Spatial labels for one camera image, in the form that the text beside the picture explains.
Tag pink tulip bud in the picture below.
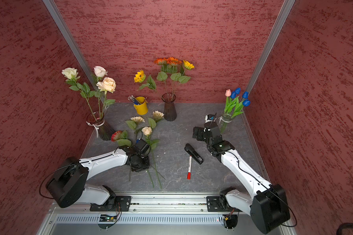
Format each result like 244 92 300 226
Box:
224 89 231 113

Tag blue tulip flower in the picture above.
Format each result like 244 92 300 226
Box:
231 99 251 118
237 92 251 112
231 88 241 113
225 98 235 114

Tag yellow sunflower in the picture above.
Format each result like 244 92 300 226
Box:
178 60 195 84
134 70 157 92

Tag orange gerbera flower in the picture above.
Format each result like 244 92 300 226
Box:
154 58 169 93
166 56 183 95

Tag pale pink rose flower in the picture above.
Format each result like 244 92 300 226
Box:
96 77 116 112

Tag white rose flower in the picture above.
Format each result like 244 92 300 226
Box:
61 68 95 114

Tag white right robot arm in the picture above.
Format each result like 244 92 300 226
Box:
192 121 290 234

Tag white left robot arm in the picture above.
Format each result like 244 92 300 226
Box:
46 139 152 212

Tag blue tulip pair left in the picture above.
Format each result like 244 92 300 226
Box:
135 136 165 189

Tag black stapler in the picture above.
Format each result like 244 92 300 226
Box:
184 144 204 165

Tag clear glass vase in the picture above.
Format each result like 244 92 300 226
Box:
218 112 233 134

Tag red gerbera flower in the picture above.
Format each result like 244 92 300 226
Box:
111 130 132 147

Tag dark ribbed glass vase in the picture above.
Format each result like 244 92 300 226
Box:
162 93 177 121

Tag red capped white marker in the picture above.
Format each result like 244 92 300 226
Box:
187 156 192 180

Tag yellow metal pen bucket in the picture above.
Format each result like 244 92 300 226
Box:
134 97 148 115

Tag red glass vase with ribbon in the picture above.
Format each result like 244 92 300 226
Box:
86 112 115 141

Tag pens in bucket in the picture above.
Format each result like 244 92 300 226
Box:
128 95 142 105

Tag aluminium corner profile left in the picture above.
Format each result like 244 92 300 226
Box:
42 0 98 91

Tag aluminium corner profile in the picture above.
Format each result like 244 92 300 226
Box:
42 0 98 91
239 0 296 107

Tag aluminium corner profile right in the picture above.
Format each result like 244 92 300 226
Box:
239 0 296 107

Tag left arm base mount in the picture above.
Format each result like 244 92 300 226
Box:
90 196 132 212

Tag aluminium front rail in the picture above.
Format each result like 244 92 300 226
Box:
51 192 254 215

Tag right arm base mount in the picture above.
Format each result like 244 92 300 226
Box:
206 196 227 212

